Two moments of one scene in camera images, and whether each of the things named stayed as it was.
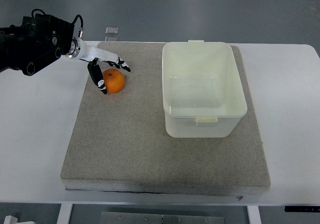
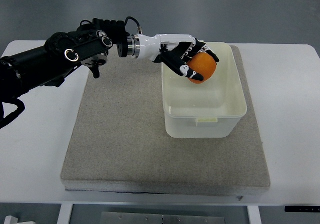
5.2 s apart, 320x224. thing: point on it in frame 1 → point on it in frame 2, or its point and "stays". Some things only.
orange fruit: (113, 80) → (203, 64)
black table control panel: (314, 208) stays
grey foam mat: (119, 142) stays
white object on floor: (11, 219) stays
